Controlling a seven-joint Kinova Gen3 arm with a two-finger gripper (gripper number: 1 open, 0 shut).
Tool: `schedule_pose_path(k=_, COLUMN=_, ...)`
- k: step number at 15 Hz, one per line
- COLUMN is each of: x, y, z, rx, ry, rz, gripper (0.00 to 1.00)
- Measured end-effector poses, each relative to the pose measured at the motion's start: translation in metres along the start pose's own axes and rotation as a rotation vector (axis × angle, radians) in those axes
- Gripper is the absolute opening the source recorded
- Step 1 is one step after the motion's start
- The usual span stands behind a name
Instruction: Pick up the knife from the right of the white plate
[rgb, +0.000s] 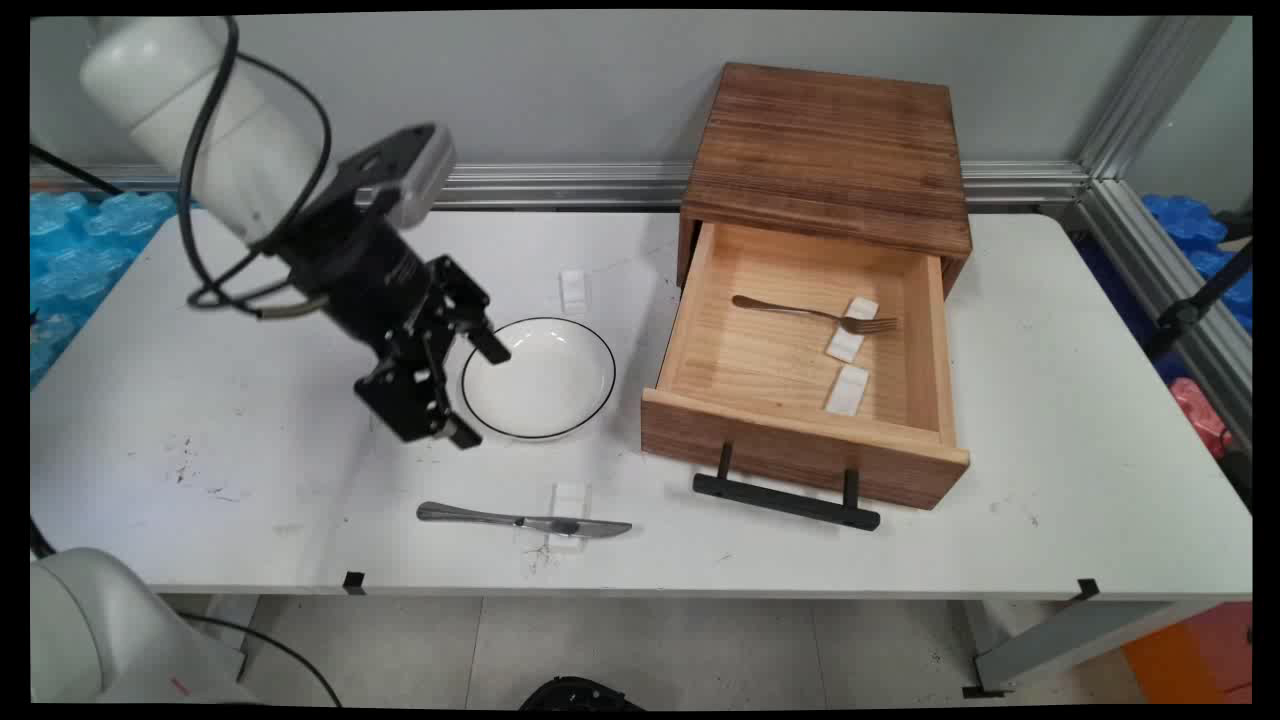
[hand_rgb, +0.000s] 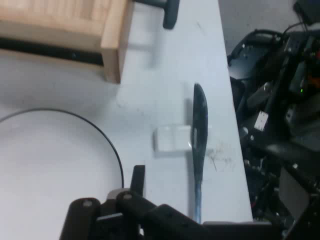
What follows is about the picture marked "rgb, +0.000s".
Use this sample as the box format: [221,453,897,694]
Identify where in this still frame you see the black floor cable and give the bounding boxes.
[180,612,343,707]

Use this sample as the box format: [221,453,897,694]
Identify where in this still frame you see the dark wooden cabinet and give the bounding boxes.
[677,62,974,296]

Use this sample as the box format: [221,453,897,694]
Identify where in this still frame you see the steel table knife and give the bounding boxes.
[416,502,633,541]

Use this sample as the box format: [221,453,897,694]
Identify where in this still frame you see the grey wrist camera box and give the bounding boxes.
[338,124,459,230]

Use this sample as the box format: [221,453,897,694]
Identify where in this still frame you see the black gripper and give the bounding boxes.
[262,195,512,451]

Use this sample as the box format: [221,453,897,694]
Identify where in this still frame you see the grey table leg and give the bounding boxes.
[962,598,1231,698]

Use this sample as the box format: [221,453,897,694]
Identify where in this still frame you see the thin black cable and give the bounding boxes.
[30,146,123,194]

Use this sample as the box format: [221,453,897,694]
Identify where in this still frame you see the aluminium frame post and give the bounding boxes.
[1075,15,1236,183]

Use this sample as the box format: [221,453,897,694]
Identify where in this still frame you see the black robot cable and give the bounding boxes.
[238,50,334,249]
[177,15,306,319]

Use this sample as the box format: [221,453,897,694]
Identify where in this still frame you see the long aluminium frame rail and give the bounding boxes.
[30,160,1091,213]

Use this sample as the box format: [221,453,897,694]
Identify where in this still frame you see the orange box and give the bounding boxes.
[1120,600,1253,706]

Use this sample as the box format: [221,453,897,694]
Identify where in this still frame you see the black drawer handle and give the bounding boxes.
[692,441,882,532]

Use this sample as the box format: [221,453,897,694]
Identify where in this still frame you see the light wooden drawer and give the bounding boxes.
[640,222,971,511]

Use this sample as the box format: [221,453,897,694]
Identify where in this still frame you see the red plastic bag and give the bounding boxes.
[1170,377,1233,459]

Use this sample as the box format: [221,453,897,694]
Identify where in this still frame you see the white plate with black rim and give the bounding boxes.
[460,317,617,442]

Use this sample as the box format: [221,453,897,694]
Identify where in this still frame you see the black equipment under table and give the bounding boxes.
[520,676,646,711]

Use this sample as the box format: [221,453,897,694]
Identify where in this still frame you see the steel fork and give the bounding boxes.
[731,294,898,336]

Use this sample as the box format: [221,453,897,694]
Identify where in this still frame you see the black tripod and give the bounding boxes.
[1145,215,1253,359]

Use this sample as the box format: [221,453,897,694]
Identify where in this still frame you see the blue bubble wrap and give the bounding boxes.
[30,190,179,386]
[1140,193,1253,336]

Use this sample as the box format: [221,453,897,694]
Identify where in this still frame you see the slanted aluminium frame rail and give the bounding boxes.
[1070,178,1253,456]

